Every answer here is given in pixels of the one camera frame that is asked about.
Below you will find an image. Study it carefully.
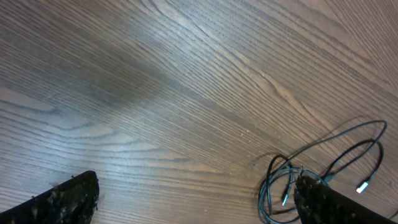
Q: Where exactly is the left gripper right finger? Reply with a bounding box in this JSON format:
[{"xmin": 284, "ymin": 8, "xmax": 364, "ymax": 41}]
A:
[{"xmin": 294, "ymin": 175, "xmax": 395, "ymax": 224}]

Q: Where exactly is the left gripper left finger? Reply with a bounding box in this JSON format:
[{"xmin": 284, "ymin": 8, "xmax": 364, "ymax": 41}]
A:
[{"xmin": 1, "ymin": 170, "xmax": 100, "ymax": 224}]

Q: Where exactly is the black USB cable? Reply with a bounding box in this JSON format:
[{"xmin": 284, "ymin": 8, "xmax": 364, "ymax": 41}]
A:
[{"xmin": 257, "ymin": 119, "xmax": 388, "ymax": 224}]

